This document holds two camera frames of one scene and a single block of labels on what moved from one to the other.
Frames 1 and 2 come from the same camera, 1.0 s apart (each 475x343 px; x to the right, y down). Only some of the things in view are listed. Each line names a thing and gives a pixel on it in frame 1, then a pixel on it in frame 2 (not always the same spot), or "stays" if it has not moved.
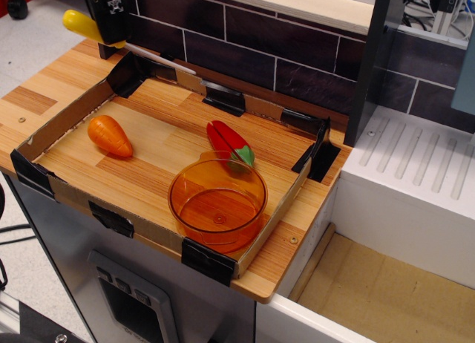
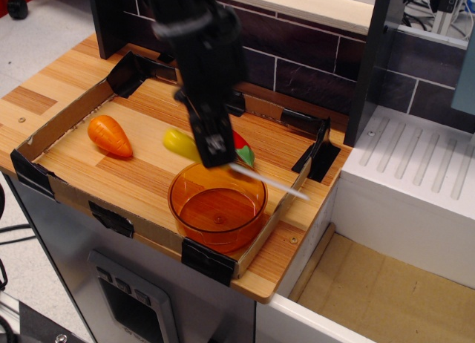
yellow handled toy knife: x=86 y=25 → x=182 y=142
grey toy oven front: x=127 y=289 stays
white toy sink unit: x=393 y=259 stays
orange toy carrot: x=109 y=134 stays
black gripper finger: x=109 y=7 → x=212 y=71
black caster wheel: x=17 y=7 stays
